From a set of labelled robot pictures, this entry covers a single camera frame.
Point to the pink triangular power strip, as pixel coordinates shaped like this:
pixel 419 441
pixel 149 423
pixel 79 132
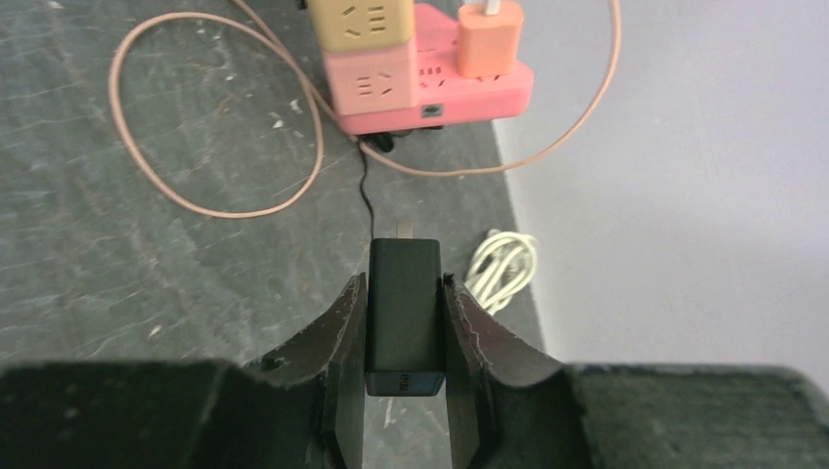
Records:
pixel 443 96

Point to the salmon usb charger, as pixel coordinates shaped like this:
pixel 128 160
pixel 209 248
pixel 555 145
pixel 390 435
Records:
pixel 488 38

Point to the beige cube adapter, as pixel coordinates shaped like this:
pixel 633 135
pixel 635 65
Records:
pixel 357 25

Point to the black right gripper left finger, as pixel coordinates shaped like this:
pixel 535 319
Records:
pixel 300 405

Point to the black block plug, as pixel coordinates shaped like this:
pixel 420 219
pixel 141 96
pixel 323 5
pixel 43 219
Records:
pixel 405 351

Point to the pink cube adapter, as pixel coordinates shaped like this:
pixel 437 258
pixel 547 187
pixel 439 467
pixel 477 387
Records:
pixel 372 80

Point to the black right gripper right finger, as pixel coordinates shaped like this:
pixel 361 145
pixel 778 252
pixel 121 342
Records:
pixel 512 406

